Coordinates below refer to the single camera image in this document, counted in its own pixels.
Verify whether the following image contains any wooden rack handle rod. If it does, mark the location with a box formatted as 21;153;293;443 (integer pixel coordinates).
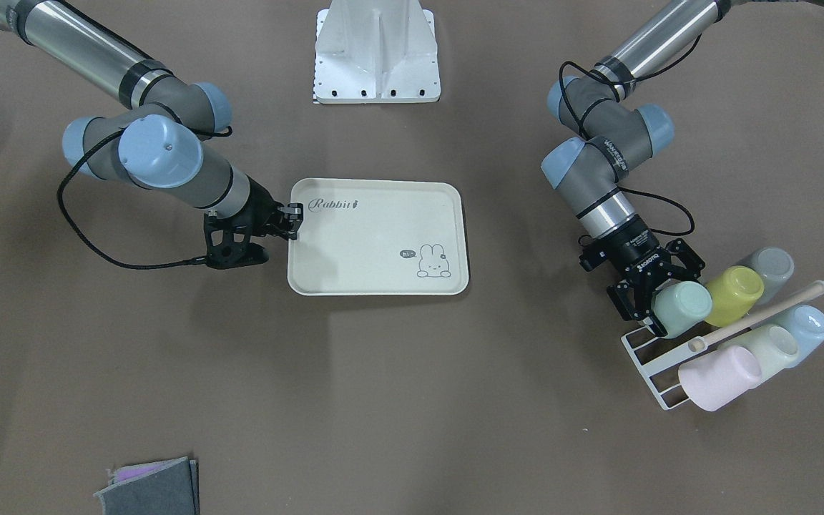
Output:
684;280;824;355

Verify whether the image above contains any yellow cup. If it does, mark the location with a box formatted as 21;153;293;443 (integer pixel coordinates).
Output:
705;266;765;327

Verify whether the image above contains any green cup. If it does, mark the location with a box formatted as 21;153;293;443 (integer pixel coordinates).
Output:
653;281;713;338

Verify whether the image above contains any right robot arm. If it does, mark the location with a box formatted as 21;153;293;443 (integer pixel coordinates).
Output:
0;1;302;239

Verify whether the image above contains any grey cup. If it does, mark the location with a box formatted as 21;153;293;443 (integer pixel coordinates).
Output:
735;247;795;291

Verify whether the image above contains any light blue cup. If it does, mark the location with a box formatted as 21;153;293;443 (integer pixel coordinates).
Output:
766;304;824;368

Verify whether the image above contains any grey folded cloth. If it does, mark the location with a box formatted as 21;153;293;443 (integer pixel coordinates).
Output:
94;456;200;514

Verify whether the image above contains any cream white cup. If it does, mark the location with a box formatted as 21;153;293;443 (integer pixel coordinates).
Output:
718;323;800;389

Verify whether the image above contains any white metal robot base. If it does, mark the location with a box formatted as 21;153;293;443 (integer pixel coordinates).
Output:
312;1;441;104

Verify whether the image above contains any cream rabbit tray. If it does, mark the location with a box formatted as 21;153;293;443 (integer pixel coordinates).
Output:
288;178;470;296

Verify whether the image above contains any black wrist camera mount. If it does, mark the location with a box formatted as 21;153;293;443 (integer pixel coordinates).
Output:
203;209;270;270

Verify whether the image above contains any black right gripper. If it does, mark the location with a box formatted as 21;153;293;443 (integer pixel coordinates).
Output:
237;178;304;240

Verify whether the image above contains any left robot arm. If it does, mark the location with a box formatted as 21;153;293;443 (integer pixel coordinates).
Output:
541;1;732;337

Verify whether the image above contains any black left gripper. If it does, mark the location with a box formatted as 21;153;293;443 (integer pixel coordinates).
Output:
579;218;705;337

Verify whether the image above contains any pink cup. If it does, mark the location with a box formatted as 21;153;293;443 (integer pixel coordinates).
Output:
678;345;762;413

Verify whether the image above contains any white wire cup rack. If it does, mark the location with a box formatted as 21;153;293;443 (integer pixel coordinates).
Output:
621;308;751;411

